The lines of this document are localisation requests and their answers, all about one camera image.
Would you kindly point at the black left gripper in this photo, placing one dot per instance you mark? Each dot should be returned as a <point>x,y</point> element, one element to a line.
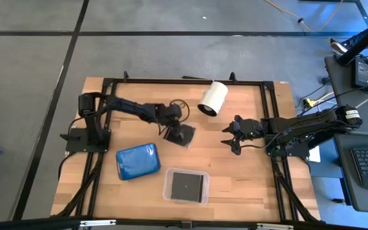
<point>169,113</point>

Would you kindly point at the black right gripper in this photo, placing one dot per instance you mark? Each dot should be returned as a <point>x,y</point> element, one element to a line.
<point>249,129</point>

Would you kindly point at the clear plastic bin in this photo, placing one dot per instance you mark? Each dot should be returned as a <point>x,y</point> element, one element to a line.
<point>167,191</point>

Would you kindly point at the blue disc case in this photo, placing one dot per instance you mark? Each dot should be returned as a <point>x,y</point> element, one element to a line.
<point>119,172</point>

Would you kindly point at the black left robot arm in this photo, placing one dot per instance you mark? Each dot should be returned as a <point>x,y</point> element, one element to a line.
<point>123,107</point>

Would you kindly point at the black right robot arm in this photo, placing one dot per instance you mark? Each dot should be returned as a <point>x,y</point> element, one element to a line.
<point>315,123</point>

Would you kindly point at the white paper sheet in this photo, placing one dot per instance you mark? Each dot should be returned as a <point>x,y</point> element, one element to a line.
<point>315,156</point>

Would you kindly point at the yellow plug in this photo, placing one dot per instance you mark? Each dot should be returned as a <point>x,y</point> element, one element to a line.
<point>310,102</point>

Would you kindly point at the grey operator desk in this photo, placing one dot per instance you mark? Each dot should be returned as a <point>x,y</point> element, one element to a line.
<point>347,96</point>

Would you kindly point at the grey keyboard desk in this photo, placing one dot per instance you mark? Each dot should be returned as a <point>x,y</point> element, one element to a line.
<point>347,179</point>

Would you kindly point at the black floor plug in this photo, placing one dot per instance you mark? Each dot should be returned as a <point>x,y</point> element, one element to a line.
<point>301,20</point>

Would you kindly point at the person's shoe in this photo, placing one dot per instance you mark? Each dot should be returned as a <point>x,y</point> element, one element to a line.
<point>339,46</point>

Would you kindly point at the black power brick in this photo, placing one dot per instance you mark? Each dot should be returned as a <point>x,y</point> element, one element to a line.
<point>363,72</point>

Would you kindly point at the black slanted pole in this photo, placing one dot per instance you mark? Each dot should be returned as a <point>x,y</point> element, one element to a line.
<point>363,44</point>

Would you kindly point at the black rig beam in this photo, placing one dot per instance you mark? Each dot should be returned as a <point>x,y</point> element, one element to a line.
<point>27,223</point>

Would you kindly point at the black aluminium table frame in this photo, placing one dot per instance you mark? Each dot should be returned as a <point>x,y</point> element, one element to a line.
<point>187,81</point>

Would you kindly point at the black table-level camera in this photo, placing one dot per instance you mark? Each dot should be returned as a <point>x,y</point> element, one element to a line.
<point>186,224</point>

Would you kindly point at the silver beam bracket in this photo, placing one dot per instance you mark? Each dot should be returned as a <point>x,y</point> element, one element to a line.
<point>97,222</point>
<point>275,226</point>

